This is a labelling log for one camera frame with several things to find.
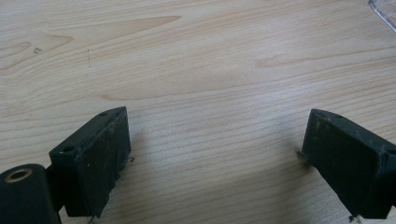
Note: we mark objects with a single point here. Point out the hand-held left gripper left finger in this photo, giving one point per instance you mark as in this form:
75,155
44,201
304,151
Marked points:
93,155

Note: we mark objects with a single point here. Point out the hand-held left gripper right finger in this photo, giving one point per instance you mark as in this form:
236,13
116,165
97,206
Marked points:
348,155

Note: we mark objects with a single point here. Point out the clear plastic container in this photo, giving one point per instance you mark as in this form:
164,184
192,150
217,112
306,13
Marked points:
385,13

